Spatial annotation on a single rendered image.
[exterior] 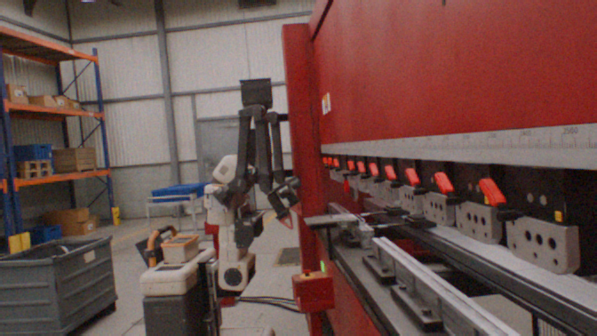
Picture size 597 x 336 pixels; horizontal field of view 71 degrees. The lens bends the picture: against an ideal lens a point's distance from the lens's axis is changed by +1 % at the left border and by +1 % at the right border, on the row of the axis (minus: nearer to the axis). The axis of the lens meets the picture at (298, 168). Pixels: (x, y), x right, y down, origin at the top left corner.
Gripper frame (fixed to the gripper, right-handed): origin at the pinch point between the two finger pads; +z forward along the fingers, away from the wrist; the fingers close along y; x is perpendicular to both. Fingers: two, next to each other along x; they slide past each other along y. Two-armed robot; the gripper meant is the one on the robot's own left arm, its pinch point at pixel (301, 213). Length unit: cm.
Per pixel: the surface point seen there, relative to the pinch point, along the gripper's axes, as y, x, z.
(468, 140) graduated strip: -157, -69, -9
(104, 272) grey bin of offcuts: 101, 204, -37
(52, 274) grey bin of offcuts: 40, 197, -54
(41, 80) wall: 578, 438, -476
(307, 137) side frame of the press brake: 58, -23, -41
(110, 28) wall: 687, 287, -539
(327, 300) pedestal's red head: -66, -2, 34
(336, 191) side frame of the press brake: 62, -20, 5
